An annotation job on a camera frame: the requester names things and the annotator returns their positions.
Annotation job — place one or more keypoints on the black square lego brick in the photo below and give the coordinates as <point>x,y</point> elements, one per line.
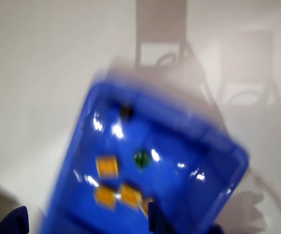
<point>126,112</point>

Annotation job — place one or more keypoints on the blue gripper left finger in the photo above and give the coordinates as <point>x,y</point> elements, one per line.
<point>18,221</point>

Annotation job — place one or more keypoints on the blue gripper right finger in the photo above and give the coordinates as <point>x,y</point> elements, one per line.
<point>158,221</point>

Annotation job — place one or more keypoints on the green square lego brick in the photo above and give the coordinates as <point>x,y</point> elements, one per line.
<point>142,159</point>

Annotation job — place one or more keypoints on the blue plastic bin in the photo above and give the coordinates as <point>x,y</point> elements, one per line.
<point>179,190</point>

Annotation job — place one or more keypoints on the yellow rectangular lego brick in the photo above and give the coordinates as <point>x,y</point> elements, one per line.
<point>107,167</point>
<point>130,195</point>
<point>105,196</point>

